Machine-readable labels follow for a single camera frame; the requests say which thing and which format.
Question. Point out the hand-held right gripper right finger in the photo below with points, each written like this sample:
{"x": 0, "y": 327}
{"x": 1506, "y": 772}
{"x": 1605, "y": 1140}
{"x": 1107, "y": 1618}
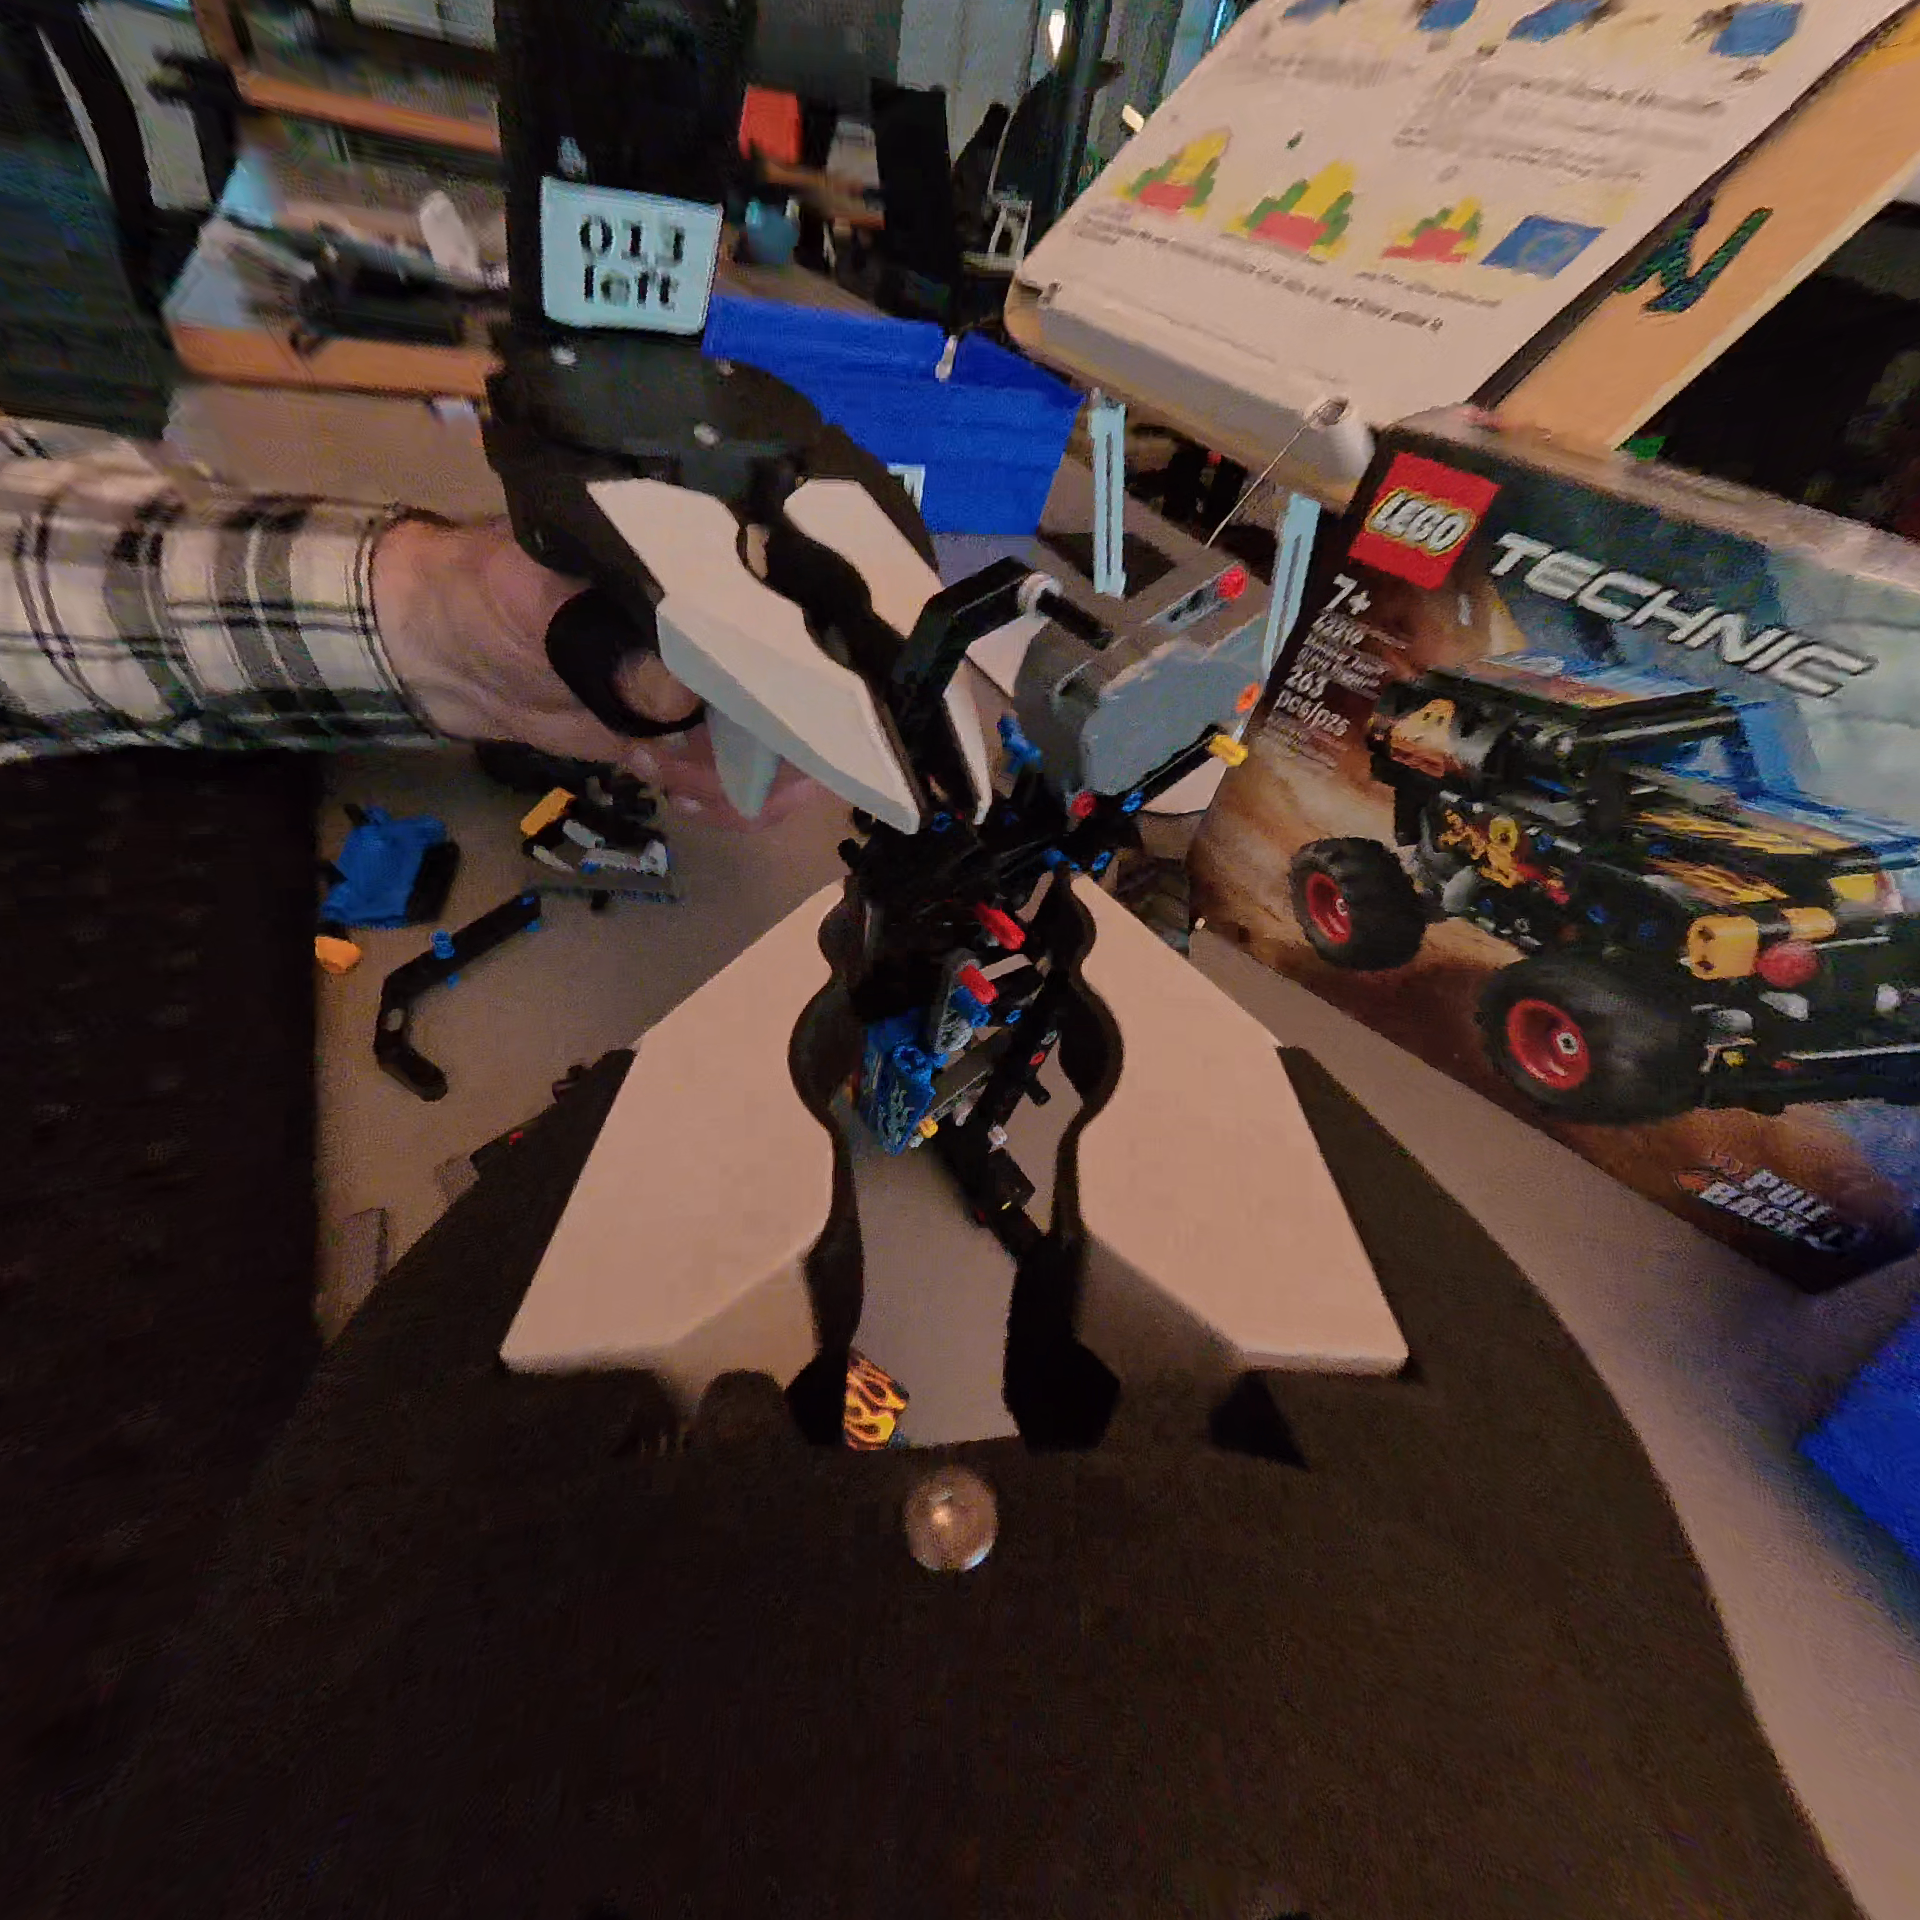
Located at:
{"x": 1230, "y": 1201}

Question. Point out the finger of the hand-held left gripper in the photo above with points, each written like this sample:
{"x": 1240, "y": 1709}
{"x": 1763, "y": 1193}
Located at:
{"x": 862, "y": 533}
{"x": 750, "y": 662}

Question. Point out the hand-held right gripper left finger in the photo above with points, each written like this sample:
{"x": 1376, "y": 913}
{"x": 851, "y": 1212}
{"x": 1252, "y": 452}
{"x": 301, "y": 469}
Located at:
{"x": 675, "y": 1201}

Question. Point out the toy truck chassis with motor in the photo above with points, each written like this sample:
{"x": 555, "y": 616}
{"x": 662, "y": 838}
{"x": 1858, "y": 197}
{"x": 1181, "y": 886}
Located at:
{"x": 1140, "y": 705}

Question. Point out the person's left forearm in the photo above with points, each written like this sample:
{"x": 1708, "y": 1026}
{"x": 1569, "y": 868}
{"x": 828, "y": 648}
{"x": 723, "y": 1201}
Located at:
{"x": 180, "y": 600}

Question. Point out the person's left hand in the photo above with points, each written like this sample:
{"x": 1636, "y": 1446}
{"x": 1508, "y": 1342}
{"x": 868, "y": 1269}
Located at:
{"x": 464, "y": 630}

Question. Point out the blue plastic bin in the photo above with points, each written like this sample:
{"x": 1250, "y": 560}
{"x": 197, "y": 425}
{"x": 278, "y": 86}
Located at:
{"x": 900, "y": 406}

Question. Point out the yellow and black toy piece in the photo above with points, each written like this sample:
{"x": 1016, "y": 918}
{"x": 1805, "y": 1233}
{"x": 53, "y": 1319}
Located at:
{"x": 592, "y": 849}

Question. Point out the small black flame-print piece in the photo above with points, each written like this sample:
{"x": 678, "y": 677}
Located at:
{"x": 873, "y": 1402}

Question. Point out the black angled toy beam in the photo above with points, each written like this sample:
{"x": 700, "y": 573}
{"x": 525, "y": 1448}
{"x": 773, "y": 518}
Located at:
{"x": 451, "y": 967}

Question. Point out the wooden table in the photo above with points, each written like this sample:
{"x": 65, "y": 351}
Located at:
{"x": 299, "y": 359}

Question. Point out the blue toy body panel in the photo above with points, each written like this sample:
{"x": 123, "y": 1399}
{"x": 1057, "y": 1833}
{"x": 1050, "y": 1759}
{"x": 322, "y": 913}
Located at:
{"x": 374, "y": 870}

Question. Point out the toy truck set box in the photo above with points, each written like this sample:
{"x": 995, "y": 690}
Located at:
{"x": 1576, "y": 901}

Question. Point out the black perforated surface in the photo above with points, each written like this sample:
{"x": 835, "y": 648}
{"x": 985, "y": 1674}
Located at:
{"x": 148, "y": 1050}

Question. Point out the printed instruction sheet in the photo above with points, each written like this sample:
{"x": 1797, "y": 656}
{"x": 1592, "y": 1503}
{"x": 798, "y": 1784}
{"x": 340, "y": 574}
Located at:
{"x": 1424, "y": 149}

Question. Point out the blue bin at right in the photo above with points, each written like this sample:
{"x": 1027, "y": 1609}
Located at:
{"x": 1874, "y": 1424}

